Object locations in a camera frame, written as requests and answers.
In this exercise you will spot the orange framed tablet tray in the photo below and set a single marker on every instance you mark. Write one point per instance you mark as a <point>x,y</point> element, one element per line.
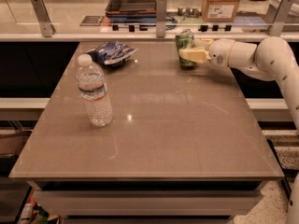
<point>131,8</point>

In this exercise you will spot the left metal glass bracket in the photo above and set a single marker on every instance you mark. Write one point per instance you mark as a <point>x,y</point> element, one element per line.
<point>45,24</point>

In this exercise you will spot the middle metal glass bracket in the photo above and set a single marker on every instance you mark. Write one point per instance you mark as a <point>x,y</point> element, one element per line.
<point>161,18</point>

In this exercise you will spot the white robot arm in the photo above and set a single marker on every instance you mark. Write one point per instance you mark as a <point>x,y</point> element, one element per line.
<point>272,59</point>

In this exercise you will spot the cardboard box with label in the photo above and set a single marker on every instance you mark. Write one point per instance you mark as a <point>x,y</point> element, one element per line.
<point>219,10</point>

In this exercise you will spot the green soda can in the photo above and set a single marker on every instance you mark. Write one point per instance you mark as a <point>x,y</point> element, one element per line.
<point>185,40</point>

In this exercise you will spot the right metal glass bracket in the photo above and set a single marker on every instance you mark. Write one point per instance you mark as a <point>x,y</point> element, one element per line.
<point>276,17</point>

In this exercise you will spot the clear plastic water bottle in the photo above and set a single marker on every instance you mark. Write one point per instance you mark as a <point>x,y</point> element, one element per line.
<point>93,89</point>

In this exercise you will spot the grey table with drawers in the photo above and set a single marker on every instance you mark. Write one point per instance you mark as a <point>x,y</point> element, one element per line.
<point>182,143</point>

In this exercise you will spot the metal glass bracket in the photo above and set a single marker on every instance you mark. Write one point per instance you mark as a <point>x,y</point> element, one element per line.
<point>45,24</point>
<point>276,17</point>
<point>161,18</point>

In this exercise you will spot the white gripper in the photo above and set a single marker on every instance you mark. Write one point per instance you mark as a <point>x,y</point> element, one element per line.
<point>220,53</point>

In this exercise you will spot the blue chip bag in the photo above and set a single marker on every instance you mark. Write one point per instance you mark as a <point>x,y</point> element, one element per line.
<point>113,54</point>

